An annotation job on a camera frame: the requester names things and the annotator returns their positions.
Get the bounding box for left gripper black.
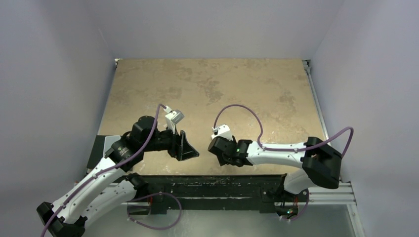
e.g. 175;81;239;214
141;123;198;160

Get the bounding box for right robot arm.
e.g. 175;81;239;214
208;136;342;201

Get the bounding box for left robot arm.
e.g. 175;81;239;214
37;116;199;237

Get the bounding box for white plastic box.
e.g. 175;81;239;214
102;136;119;157

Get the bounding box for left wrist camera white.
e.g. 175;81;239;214
164;107;184;134

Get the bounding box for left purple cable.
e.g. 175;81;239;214
40;104;168;237

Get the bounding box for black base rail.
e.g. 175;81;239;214
114;175;328;215

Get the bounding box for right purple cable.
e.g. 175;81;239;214
212;104;354;223

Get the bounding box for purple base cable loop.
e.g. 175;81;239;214
126;192;182;230

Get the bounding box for aluminium frame rail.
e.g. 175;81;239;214
302;60;356;205

